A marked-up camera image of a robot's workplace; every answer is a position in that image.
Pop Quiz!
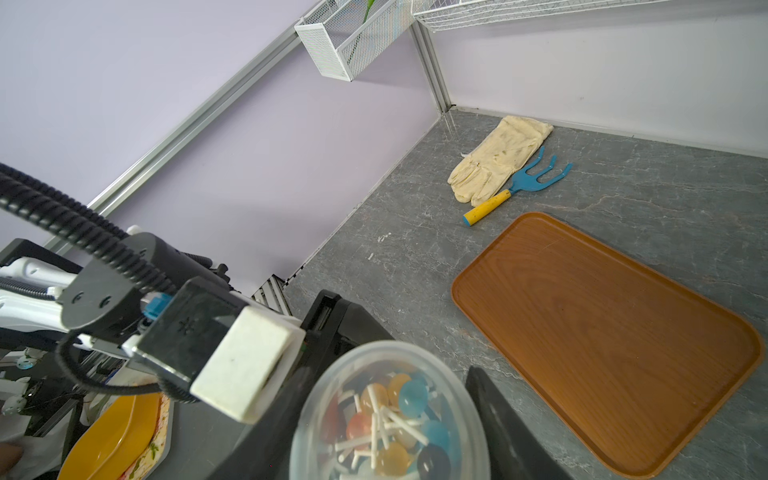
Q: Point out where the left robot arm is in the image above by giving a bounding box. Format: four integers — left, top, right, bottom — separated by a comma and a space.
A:
1, 166, 388, 424

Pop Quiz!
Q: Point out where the blue yellow garden rake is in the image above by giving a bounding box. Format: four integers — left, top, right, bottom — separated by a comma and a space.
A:
463, 146, 573, 227

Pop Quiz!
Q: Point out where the white mesh wall basket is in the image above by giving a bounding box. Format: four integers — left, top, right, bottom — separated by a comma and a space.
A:
294, 0, 414, 82

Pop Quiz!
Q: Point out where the brown wooden tray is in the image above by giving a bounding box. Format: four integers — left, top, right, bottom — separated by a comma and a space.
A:
451, 212, 765, 479

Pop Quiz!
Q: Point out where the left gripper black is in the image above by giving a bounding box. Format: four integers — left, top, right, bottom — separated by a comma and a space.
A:
301, 290, 393, 360

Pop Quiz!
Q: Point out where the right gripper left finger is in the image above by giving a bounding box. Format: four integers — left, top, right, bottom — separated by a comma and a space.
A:
208, 367, 317, 480

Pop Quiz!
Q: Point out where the cream work glove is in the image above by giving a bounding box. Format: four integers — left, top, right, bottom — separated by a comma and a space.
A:
447, 116, 554, 207

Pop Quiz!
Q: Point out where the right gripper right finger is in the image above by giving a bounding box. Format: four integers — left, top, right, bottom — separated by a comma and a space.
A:
465, 366, 570, 480

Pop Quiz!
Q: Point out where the white wire wall rack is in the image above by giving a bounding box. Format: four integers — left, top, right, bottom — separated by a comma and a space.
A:
410, 0, 657, 32

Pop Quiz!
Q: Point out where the pink artificial tulip flower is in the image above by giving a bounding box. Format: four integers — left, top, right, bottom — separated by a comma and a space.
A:
347, 0, 375, 65

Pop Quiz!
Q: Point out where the yellow plate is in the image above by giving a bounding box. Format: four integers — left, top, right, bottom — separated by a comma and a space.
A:
58, 393, 161, 480

